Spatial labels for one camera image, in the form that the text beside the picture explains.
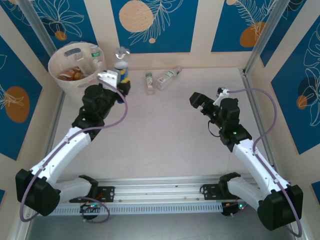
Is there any clear bottle blue yellow label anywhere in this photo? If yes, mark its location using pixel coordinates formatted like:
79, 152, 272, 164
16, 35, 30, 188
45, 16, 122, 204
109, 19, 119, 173
113, 46, 132, 104

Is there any white plastic bin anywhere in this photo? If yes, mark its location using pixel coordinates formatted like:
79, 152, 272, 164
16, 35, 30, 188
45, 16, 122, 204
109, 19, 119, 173
47, 41, 108, 107

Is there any small bottle orange white label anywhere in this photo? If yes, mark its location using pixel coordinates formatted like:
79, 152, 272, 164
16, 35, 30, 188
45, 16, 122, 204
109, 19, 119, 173
145, 71, 156, 96

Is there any clear bottle green white label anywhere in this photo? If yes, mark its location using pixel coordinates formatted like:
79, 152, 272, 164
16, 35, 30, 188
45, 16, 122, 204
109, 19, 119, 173
156, 65, 183, 91

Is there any right controller board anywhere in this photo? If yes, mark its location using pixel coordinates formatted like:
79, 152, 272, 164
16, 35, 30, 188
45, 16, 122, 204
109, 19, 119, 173
221, 199, 251, 218

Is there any controller board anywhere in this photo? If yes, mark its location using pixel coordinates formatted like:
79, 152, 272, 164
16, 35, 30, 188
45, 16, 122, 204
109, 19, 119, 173
221, 199, 251, 218
79, 202, 105, 214

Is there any left controller board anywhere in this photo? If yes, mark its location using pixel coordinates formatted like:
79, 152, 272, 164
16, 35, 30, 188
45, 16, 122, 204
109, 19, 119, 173
79, 202, 105, 214

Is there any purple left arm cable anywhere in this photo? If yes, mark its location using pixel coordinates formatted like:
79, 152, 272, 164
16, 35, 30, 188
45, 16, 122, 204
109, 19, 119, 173
19, 73, 129, 223

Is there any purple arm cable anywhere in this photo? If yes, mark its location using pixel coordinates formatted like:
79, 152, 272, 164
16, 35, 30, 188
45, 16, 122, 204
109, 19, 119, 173
19, 73, 129, 223
227, 87, 303, 238

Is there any aluminium right side rail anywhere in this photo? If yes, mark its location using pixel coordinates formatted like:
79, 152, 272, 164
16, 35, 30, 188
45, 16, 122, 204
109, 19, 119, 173
238, 67, 291, 186

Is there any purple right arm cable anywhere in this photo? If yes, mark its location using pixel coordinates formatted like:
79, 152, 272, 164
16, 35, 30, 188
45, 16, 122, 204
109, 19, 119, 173
227, 87, 303, 238

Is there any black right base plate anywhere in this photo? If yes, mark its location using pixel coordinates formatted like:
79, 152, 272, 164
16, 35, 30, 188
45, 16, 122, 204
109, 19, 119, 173
201, 183, 222, 201

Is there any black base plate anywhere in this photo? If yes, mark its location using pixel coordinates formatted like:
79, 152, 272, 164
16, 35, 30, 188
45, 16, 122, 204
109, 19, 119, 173
69, 186, 116, 203
201, 183, 222, 201

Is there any aluminium right frame post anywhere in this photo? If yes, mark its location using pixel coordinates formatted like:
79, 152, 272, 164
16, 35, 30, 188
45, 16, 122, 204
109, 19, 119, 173
243, 0, 289, 76

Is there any aluminium frame post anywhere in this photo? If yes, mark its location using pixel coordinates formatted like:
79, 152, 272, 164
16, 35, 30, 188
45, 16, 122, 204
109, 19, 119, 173
17, 0, 57, 52
243, 0, 289, 76

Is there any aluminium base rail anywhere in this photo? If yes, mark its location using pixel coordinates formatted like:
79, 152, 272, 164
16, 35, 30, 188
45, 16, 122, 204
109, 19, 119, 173
21, 174, 263, 205

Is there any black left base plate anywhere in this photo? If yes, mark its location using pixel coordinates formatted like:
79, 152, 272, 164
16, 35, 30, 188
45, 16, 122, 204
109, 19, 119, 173
69, 186, 116, 203

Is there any aluminium left frame post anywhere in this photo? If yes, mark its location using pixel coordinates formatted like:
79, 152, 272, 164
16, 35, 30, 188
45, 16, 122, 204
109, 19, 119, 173
17, 0, 57, 52

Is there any white slotted cable duct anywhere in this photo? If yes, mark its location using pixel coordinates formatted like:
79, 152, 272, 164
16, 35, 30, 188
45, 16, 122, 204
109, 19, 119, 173
31, 202, 224, 216

